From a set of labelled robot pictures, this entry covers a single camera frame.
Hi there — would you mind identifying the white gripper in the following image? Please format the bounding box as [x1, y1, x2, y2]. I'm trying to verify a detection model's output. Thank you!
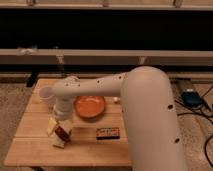
[46, 98, 73, 140]

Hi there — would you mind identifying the red pepper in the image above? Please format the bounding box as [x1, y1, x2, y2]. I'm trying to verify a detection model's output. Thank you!
[55, 126, 70, 142]

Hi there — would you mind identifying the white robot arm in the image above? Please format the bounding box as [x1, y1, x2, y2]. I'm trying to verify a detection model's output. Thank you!
[52, 66, 188, 171]

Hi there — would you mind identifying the white sponge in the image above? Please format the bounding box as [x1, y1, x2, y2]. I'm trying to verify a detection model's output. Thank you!
[52, 133, 69, 148]

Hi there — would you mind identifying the white plastic cup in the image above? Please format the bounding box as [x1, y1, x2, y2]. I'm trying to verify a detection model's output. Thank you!
[38, 86, 55, 108]

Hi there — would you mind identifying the orange bowl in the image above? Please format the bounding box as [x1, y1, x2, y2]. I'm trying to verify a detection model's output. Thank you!
[74, 96, 105, 118]

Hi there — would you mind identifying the wooden table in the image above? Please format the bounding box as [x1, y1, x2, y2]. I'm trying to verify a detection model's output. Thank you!
[4, 79, 131, 167]

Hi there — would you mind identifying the small colourful box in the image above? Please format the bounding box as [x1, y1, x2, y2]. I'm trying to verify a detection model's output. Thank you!
[96, 127, 120, 140]

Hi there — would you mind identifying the white tube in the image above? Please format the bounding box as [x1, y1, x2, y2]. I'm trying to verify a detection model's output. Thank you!
[113, 97, 120, 103]

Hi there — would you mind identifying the wooden railing beam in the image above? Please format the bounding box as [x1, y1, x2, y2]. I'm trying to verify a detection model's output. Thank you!
[0, 48, 213, 67]

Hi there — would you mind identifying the blue device on floor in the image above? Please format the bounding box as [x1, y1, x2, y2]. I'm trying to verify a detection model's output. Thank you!
[181, 89, 202, 107]

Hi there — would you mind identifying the black cable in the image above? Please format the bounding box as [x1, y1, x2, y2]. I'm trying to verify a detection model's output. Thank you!
[174, 85, 213, 159]

